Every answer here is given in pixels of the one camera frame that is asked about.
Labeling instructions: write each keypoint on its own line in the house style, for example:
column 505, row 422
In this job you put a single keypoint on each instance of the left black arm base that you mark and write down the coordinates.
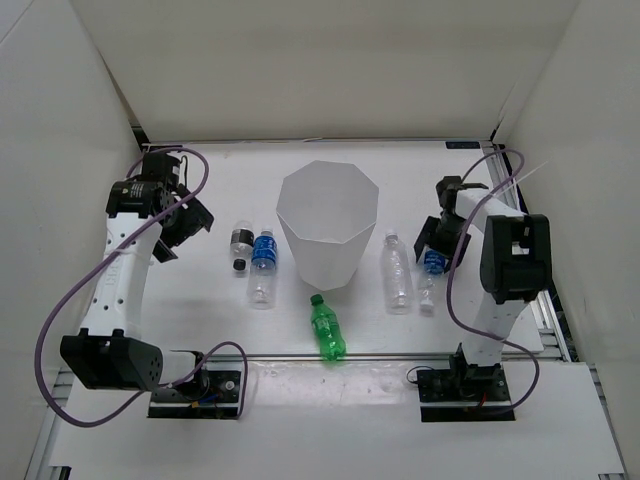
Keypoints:
column 214, row 393

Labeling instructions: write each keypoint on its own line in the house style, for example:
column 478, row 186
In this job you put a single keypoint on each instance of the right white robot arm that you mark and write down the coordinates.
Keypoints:
column 515, row 262

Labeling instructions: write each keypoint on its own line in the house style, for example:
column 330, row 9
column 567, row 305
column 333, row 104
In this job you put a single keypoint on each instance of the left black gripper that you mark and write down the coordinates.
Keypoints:
column 195, row 217

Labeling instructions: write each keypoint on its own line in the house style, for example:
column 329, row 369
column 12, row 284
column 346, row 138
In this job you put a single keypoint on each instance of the clear unlabelled plastic bottle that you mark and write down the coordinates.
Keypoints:
column 396, row 276

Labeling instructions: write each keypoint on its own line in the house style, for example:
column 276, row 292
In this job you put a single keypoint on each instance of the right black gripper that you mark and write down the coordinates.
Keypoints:
column 428, row 232

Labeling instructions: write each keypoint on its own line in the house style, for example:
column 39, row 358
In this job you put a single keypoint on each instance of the crushed blue-label water bottle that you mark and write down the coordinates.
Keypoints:
column 430, row 280

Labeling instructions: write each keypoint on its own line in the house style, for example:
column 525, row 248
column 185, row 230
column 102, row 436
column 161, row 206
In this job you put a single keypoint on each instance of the white zip tie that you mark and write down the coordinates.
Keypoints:
column 515, row 183

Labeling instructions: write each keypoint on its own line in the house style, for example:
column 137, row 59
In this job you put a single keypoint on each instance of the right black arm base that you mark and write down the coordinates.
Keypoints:
column 458, row 395

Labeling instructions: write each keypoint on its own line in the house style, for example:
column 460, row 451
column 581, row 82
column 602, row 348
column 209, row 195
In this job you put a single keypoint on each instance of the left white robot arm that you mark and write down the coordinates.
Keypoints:
column 145, row 220

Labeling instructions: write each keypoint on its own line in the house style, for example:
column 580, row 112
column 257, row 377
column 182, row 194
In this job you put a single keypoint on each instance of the aluminium table frame rail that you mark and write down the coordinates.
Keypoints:
column 548, row 309

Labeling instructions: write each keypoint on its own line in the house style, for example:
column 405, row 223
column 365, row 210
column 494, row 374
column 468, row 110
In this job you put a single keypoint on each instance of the small black-label bottle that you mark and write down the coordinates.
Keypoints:
column 241, row 246

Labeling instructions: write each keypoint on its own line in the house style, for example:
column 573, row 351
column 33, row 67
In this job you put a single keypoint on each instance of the blue-label clear bottle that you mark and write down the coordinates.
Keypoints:
column 263, row 270

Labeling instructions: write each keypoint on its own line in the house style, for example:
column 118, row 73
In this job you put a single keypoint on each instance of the green soda bottle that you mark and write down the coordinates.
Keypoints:
column 327, row 331

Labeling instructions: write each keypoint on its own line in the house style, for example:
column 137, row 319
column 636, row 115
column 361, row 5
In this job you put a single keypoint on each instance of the white octagonal bin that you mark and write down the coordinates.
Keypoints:
column 328, row 211

